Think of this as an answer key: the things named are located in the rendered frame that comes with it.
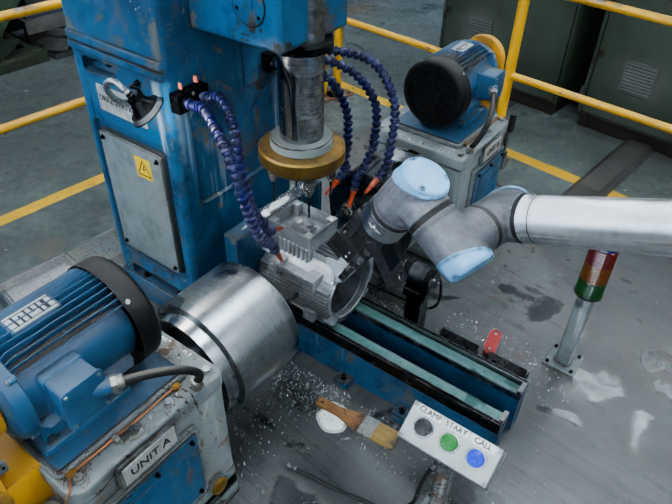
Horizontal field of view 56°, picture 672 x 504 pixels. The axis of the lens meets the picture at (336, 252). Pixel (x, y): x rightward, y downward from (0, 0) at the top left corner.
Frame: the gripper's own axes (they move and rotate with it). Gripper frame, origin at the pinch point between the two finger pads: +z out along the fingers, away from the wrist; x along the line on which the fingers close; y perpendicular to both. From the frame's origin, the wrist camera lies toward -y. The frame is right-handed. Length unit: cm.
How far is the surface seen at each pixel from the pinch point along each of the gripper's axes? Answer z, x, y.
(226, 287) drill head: -1.1, 22.5, 13.6
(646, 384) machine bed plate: -6, -41, -67
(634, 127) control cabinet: 84, -323, -47
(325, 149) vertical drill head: -17.9, -5.5, 20.8
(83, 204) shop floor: 202, -65, 134
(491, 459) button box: -20.6, 19.2, -39.1
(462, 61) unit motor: -18, -64, 21
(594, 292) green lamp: -19, -33, -40
